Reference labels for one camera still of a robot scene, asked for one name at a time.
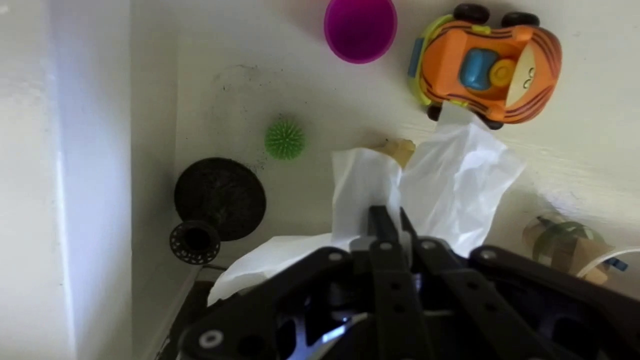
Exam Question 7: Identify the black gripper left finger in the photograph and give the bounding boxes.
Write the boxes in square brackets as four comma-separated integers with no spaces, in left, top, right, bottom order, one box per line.
[179,204,437,360]

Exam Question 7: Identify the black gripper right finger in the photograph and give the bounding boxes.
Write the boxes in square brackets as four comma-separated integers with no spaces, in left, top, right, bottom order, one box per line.
[399,207,640,360]

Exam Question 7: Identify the white paper towel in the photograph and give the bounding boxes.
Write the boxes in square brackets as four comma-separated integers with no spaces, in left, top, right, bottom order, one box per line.
[206,101,527,307]

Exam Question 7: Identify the green spiky ball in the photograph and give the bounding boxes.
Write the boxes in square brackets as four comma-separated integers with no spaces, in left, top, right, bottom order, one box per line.
[264,114,310,161]

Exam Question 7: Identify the orange tiger toy car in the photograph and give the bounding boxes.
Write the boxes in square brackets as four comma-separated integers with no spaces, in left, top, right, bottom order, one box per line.
[407,1,565,132]

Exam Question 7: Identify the low white counter cabinet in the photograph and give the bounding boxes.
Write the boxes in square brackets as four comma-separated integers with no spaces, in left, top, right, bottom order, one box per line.
[128,0,640,281]

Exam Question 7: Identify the small purple cup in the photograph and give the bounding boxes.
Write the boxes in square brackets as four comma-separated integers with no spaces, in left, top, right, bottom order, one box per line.
[322,0,401,66]

